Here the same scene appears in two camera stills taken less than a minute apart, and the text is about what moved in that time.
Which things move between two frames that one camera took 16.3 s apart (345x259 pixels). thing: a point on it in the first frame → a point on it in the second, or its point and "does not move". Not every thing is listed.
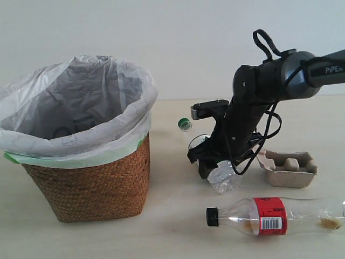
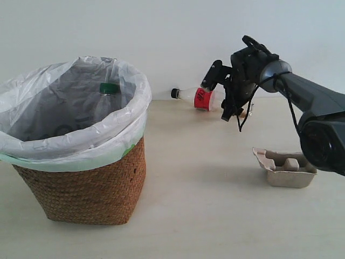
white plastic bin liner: x=75 y=111 does not move
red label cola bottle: x=269 y=216 → x=211 y=100
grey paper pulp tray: x=295 y=169 does not move
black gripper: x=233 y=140 → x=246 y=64
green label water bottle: x=222 y=178 → x=108 y=103
